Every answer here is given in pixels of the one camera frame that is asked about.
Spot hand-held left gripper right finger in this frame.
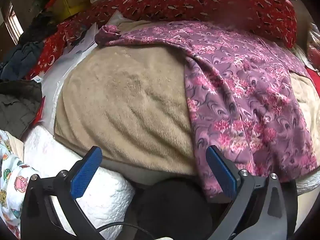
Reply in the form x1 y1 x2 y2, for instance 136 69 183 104
205 145 298 240

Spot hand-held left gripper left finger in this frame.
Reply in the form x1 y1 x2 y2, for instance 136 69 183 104
20 145 105 240

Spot purple floral garment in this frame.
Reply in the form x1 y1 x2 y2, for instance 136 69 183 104
95 21 318 203

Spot dark blue clothes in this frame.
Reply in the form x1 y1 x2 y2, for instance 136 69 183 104
0 41 45 80

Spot white quilted bed cover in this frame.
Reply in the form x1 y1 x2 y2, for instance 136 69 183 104
24 125 319 233

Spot dark cloth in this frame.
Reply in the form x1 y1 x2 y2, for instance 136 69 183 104
130 177 225 240

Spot cartoon print cloth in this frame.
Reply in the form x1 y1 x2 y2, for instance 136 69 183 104
0 130 40 239

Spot beige fleece blanket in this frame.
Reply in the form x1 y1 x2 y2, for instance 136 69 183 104
54 20 320 178

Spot olive green jacket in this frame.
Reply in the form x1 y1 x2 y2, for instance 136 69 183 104
0 80 43 140

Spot white plastic sheets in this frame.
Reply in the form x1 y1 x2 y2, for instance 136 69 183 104
41 12 125 133

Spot red star print cloth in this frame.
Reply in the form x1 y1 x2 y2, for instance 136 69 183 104
26 22 75 80

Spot black garment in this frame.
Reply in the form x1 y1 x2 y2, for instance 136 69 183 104
19 11 58 45

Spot window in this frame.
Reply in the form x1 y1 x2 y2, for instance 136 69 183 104
5 2 24 43

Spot yellow box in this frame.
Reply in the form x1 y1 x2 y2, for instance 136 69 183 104
54 0 92 17

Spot red patterned blanket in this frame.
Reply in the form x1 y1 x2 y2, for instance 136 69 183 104
57 0 298 49

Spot black cable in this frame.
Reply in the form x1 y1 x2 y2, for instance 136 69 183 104
95 221 155 240

